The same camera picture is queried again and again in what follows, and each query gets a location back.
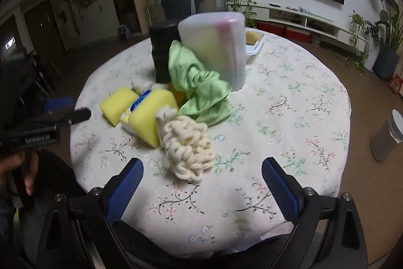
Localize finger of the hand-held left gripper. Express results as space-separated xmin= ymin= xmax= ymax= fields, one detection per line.
xmin=47 ymin=108 xmax=92 ymax=128
xmin=44 ymin=96 xmax=74 ymax=111

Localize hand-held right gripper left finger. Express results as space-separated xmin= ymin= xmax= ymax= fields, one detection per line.
xmin=37 ymin=158 xmax=145 ymax=269

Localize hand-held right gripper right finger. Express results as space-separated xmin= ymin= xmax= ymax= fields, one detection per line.
xmin=261 ymin=157 xmax=369 ymax=269

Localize blue and white small packet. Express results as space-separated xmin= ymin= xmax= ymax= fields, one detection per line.
xmin=130 ymin=90 xmax=152 ymax=112

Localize large cream knotted rope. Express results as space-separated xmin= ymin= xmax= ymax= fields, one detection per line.
xmin=155 ymin=108 xmax=215 ymax=185

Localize green cloth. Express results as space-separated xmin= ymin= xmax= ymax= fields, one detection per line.
xmin=168 ymin=40 xmax=232 ymax=126

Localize white plastic tray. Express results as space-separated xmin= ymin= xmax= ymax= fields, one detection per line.
xmin=245 ymin=29 xmax=265 ymax=64

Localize floral tablecloth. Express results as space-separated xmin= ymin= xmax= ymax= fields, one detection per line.
xmin=70 ymin=31 xmax=351 ymax=260

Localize black cylindrical container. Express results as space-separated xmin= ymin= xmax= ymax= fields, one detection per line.
xmin=149 ymin=20 xmax=181 ymax=83

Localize grey trash bin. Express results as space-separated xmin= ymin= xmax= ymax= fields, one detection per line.
xmin=371 ymin=109 xmax=403 ymax=162

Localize translucent white container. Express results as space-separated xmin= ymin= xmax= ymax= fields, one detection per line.
xmin=178 ymin=12 xmax=247 ymax=92

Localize red storage box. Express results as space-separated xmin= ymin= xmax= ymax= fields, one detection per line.
xmin=257 ymin=21 xmax=286 ymax=35
xmin=285 ymin=28 xmax=311 ymax=42

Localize red paper bag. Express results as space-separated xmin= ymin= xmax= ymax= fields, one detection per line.
xmin=389 ymin=74 xmax=403 ymax=95

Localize broad-leaf plant in dark pot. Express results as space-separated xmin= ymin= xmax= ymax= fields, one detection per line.
xmin=360 ymin=0 xmax=403 ymax=81

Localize plant in grey ribbed pot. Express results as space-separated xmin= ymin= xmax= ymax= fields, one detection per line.
xmin=193 ymin=0 xmax=220 ymax=14

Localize white television cabinet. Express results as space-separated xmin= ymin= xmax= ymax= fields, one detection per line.
xmin=225 ymin=1 xmax=369 ymax=49

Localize trailing plant on white stand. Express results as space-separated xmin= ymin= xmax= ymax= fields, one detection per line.
xmin=346 ymin=10 xmax=379 ymax=72

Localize white wall cabinets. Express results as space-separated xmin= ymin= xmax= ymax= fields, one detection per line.
xmin=61 ymin=0 xmax=120 ymax=46

